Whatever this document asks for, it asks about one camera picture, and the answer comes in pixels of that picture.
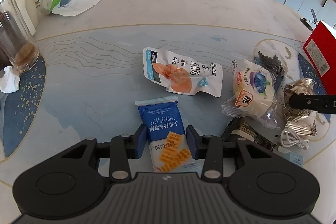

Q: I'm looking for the blue soda biscuit packet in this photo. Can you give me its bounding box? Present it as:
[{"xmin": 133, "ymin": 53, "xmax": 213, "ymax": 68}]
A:
[{"xmin": 135, "ymin": 96, "xmax": 201, "ymax": 173}]

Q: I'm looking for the crumpled white tissue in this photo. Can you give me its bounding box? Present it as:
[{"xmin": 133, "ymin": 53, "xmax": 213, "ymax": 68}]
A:
[{"xmin": 0, "ymin": 66, "xmax": 21, "ymax": 94}]

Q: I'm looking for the blueberry bread packet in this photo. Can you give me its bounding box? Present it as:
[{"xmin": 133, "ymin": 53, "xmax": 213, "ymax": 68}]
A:
[{"xmin": 222, "ymin": 54, "xmax": 278, "ymax": 129}]

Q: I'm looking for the silver foil snack bag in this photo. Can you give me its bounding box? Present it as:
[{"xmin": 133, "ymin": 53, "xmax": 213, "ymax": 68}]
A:
[{"xmin": 283, "ymin": 78, "xmax": 317, "ymax": 137}]

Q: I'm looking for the bag of black pieces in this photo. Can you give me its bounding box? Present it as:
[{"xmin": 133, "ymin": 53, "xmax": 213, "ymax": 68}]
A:
[{"xmin": 253, "ymin": 48, "xmax": 288, "ymax": 83}]

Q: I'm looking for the tissue pack with paper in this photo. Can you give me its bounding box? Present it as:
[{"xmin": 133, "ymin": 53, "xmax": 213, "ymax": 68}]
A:
[{"xmin": 38, "ymin": 0, "xmax": 102, "ymax": 16}]

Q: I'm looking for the white usb cable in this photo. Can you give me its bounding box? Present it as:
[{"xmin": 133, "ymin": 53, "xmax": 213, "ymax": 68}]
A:
[{"xmin": 274, "ymin": 128, "xmax": 310, "ymax": 150}]

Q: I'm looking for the white chicken sausage packet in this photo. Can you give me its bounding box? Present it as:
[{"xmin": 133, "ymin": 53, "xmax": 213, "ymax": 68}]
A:
[{"xmin": 143, "ymin": 47, "xmax": 223, "ymax": 98}]

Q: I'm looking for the clear glass jar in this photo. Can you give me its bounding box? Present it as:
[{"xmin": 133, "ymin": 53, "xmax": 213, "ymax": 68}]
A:
[{"xmin": 1, "ymin": 0, "xmax": 40, "ymax": 72}]

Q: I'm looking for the grey phone stand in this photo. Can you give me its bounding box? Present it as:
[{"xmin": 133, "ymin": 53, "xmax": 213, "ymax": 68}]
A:
[{"xmin": 299, "ymin": 9, "xmax": 318, "ymax": 32}]

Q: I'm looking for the small light blue box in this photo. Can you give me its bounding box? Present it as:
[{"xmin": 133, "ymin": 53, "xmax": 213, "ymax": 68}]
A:
[{"xmin": 272, "ymin": 145, "xmax": 303, "ymax": 167}]

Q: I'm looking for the black snack packet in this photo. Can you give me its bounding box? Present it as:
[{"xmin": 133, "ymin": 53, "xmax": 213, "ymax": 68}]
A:
[{"xmin": 221, "ymin": 118, "xmax": 276, "ymax": 151}]

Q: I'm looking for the red cardboard shoe box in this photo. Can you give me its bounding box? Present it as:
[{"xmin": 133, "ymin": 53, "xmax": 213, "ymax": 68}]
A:
[{"xmin": 303, "ymin": 21, "xmax": 336, "ymax": 95}]

